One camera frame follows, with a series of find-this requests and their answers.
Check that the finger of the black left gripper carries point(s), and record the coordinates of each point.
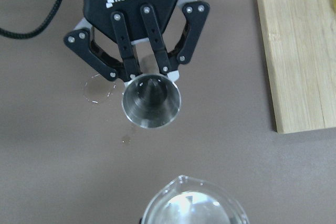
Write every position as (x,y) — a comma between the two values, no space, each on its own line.
(82,42)
(195,13)

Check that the steel jigger measuring cup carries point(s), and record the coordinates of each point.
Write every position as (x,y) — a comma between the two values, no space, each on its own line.
(152,100)

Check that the clear glass measuring cup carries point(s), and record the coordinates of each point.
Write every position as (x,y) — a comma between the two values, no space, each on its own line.
(191,200)

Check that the bamboo cutting board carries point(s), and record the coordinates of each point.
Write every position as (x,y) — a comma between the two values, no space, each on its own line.
(299,43)

